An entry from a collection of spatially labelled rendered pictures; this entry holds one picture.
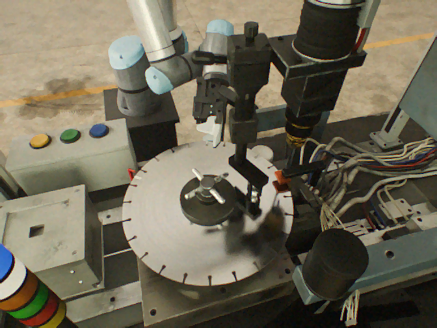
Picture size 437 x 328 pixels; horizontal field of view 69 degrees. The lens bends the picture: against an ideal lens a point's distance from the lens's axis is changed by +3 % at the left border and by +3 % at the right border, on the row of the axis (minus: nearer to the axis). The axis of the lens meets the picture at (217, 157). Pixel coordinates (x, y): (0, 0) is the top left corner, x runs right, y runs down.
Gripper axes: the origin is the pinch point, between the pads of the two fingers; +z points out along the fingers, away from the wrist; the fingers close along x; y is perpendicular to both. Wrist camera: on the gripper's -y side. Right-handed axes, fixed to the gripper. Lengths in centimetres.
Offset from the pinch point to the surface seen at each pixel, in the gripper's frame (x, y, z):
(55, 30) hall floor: -197, 187, -152
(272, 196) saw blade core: 13.7, -12.2, 10.4
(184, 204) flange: 17.2, 4.6, 13.3
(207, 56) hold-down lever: 33.8, 0.1, -8.3
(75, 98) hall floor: -143, 124, -64
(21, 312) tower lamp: 38, 19, 27
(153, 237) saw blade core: 20.0, 9.1, 19.4
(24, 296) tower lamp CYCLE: 39.0, 18.0, 25.0
